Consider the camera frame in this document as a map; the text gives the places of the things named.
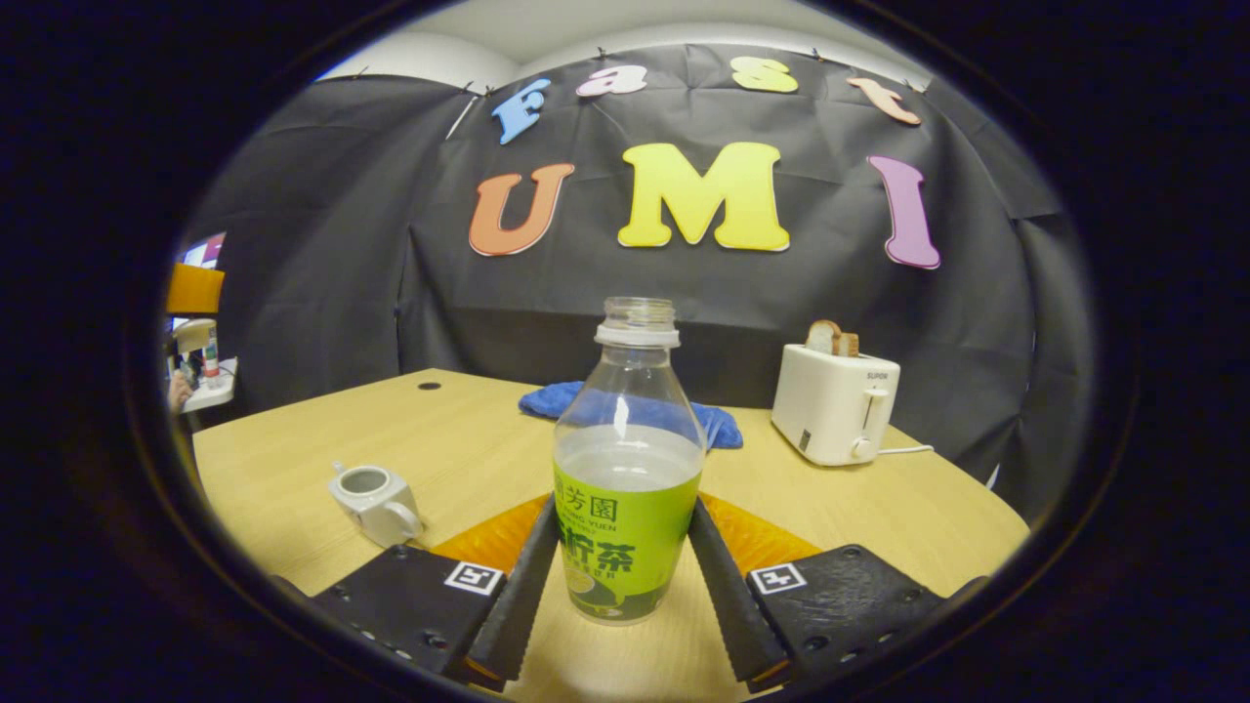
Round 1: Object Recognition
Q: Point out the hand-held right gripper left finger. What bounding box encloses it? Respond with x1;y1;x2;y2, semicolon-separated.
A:
312;493;560;684

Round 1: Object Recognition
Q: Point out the blue folded towel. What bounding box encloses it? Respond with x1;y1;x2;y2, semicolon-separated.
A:
518;381;744;450

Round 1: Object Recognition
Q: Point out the green label water bottle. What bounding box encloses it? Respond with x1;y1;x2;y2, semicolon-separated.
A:
553;297;707;626

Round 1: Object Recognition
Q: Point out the white side table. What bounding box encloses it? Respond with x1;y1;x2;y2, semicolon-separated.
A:
181;357;238;414

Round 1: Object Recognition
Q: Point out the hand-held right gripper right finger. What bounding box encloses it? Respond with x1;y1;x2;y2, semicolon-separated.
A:
688;491;987;684

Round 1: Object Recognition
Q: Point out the white ceramic teacup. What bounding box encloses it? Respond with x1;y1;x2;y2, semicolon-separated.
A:
328;462;425;549

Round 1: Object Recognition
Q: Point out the white toaster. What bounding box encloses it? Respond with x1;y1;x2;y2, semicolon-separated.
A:
771;343;902;467

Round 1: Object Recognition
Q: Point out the black backdrop cloth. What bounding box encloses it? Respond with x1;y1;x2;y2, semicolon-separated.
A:
181;44;1095;518

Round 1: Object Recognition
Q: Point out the computer monitor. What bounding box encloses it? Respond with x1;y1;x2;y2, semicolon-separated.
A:
176;231;228;269

